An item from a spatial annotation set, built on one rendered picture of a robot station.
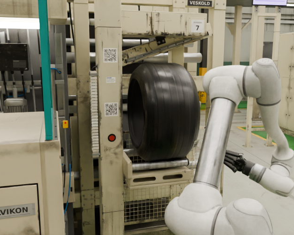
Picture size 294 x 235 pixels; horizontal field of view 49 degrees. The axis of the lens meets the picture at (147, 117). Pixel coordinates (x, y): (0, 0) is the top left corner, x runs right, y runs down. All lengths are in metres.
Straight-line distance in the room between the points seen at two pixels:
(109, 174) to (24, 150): 0.99
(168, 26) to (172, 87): 0.55
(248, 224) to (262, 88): 0.56
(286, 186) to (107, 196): 0.95
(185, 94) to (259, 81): 0.46
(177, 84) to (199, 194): 0.68
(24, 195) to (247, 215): 0.69
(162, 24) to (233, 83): 0.86
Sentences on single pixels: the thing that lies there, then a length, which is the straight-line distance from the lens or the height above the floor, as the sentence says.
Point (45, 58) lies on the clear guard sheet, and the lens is 0.92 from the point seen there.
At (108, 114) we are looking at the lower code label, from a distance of 1.79.
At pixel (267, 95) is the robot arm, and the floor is 1.34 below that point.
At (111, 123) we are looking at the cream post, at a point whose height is 1.14.
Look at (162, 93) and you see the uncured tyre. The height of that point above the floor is 1.32.
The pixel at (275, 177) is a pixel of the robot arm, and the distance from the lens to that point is 1.73.
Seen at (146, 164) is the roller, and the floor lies 0.91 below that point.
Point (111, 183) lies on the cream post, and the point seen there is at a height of 0.79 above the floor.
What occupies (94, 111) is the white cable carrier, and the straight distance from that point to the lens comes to 1.79.
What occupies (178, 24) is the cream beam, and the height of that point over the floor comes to 1.71.
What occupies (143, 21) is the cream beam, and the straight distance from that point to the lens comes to 2.09.
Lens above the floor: 1.49
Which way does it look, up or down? 10 degrees down
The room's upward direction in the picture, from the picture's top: straight up
